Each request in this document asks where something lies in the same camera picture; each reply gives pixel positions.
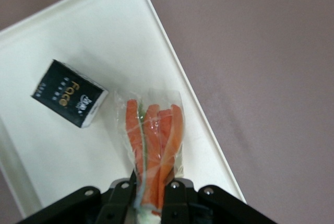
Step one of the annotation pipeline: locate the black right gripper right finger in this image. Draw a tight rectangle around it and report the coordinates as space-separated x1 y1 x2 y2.
160 178 279 224

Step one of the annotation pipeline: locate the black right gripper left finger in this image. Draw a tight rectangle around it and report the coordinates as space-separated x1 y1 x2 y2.
15 173 138 224

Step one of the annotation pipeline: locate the triangle sandwich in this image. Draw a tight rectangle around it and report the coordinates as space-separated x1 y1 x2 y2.
114 90 186 224

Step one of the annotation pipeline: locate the cream plastic serving tray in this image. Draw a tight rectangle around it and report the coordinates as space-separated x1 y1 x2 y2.
0 0 247 219

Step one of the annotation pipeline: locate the black tissue pack gold print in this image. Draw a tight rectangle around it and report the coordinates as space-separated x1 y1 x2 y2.
31 59 109 129

